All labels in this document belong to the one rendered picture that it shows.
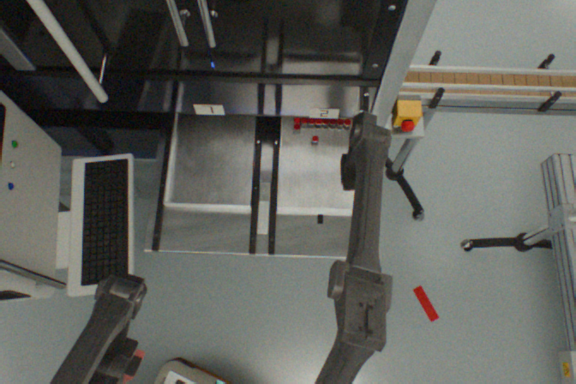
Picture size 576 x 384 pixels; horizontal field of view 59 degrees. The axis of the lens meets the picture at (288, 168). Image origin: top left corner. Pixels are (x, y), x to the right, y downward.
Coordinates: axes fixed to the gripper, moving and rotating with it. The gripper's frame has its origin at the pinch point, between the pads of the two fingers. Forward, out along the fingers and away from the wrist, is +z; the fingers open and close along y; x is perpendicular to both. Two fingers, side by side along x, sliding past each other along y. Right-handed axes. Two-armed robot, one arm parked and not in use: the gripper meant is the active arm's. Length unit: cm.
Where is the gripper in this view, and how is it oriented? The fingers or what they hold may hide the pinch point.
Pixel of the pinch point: (351, 189)
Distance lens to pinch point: 136.5
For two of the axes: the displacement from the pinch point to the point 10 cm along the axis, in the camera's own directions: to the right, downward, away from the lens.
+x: -10.0, -0.2, 0.0
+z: -0.1, 5.2, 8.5
